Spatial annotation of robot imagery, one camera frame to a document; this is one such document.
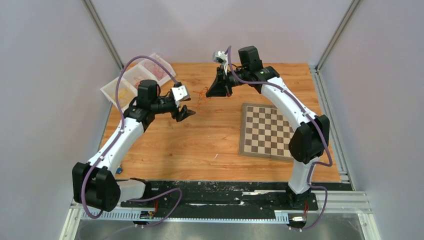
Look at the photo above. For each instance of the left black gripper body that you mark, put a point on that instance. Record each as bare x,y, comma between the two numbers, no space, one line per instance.
173,109

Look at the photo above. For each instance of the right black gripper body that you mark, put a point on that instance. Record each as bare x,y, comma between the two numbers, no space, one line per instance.
230,81

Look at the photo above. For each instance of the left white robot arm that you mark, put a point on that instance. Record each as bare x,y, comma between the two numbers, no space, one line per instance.
94,182

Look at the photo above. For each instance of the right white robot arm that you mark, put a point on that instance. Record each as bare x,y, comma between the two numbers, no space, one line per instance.
309,145

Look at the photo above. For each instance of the white three-compartment tray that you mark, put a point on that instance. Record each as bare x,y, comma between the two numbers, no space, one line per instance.
142,69

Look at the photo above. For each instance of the wooden chessboard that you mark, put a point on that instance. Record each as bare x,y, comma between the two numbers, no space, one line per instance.
264,133

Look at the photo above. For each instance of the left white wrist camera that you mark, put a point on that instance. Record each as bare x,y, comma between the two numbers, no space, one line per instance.
180,93

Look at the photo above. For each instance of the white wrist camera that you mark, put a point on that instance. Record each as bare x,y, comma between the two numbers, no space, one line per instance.
180,93
221,58

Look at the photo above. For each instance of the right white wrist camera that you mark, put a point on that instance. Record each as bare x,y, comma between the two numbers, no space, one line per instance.
221,58

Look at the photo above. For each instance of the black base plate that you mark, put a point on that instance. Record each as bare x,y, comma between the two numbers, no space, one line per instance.
213,192

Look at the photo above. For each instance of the aluminium frame rail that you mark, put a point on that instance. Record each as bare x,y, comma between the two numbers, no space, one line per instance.
250,207

